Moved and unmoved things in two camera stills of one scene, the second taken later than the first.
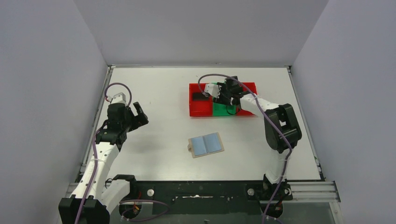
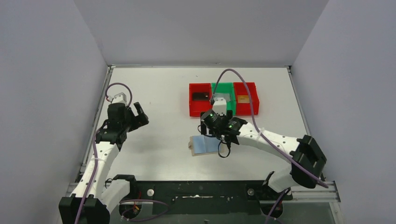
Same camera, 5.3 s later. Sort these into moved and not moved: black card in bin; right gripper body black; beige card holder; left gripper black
Moved: right gripper body black
Not moved: beige card holder; black card in bin; left gripper black
